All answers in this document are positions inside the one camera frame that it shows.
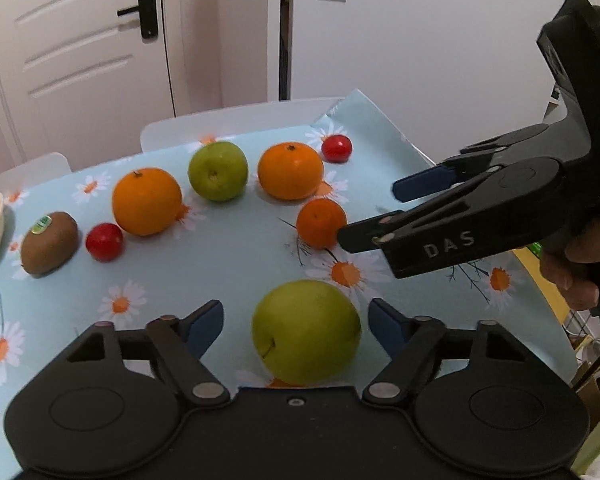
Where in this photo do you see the large orange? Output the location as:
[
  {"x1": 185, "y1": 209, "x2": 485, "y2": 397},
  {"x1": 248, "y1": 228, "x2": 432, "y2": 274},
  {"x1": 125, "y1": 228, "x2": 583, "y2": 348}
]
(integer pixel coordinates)
[
  {"x1": 257, "y1": 142, "x2": 325, "y2": 201},
  {"x1": 111, "y1": 167, "x2": 183, "y2": 237}
]

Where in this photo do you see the light blue daisy tablecloth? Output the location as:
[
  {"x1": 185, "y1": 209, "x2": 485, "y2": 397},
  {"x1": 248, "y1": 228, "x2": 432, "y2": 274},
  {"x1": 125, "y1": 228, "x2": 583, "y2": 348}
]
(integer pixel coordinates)
[{"x1": 0, "y1": 89, "x2": 578, "y2": 461}]

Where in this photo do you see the large green apple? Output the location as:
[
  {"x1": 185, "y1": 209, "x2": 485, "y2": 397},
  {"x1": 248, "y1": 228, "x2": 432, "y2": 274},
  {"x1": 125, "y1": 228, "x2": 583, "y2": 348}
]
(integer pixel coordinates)
[{"x1": 251, "y1": 280, "x2": 362, "y2": 386}]

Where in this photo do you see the black cable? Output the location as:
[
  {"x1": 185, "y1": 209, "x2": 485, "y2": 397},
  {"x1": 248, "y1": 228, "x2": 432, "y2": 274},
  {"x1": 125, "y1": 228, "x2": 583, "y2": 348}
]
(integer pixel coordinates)
[{"x1": 572, "y1": 335, "x2": 600, "y2": 391}]

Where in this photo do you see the white panel door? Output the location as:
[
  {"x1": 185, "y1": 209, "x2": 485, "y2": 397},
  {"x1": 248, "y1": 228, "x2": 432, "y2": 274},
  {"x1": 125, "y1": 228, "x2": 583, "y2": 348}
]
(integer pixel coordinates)
[{"x1": 0, "y1": 0, "x2": 191, "y2": 161}]

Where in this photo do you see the small green apple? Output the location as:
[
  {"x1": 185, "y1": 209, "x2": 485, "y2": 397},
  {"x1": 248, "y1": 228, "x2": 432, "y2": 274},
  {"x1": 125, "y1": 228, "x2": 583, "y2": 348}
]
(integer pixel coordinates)
[{"x1": 188, "y1": 141, "x2": 249, "y2": 202}]

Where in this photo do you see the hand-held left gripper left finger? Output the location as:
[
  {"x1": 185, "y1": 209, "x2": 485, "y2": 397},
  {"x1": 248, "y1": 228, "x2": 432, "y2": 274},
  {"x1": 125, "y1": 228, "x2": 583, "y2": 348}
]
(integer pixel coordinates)
[{"x1": 55, "y1": 300, "x2": 230, "y2": 408}]

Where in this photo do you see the red tomato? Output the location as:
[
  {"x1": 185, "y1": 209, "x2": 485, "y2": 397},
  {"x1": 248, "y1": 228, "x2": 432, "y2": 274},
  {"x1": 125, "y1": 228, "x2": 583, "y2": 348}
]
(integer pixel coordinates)
[
  {"x1": 321, "y1": 135, "x2": 353, "y2": 163},
  {"x1": 85, "y1": 222, "x2": 126, "y2": 262}
]

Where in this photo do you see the brown kiwi with green sticker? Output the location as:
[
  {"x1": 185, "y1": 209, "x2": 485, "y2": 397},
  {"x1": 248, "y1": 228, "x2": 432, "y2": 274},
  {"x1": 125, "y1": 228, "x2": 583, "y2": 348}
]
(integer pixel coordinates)
[{"x1": 20, "y1": 211, "x2": 80, "y2": 276}]

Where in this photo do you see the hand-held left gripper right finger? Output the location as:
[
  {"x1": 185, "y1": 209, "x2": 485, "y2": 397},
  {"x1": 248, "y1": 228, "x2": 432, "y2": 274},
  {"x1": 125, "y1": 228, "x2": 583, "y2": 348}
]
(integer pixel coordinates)
[{"x1": 362, "y1": 298, "x2": 541, "y2": 406}]

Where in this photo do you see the white sliding door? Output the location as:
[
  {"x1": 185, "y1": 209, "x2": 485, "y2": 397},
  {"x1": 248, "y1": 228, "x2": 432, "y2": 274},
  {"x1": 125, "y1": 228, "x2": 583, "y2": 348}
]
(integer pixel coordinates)
[{"x1": 280, "y1": 0, "x2": 578, "y2": 128}]

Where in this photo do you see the black door lock handle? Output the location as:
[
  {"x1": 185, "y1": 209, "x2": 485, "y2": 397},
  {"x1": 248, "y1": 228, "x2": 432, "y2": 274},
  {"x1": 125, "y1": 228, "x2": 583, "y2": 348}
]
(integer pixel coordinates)
[{"x1": 117, "y1": 0, "x2": 159, "y2": 39}]

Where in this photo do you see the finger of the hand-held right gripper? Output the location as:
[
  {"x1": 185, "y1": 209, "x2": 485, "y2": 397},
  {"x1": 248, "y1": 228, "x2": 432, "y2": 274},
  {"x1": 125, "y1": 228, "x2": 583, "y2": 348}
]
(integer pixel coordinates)
[
  {"x1": 392, "y1": 125, "x2": 561, "y2": 202},
  {"x1": 337, "y1": 170, "x2": 501, "y2": 254}
]

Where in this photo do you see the small mandarin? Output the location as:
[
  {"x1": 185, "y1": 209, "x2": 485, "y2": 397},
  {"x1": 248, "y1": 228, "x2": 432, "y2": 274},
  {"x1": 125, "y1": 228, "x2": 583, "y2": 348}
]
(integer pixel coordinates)
[{"x1": 296, "y1": 198, "x2": 348, "y2": 251}]

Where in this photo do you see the person's right hand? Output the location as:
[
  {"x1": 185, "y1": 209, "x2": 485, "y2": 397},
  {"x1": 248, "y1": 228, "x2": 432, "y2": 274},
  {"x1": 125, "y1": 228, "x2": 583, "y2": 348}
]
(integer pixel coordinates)
[{"x1": 540, "y1": 215, "x2": 600, "y2": 311}]

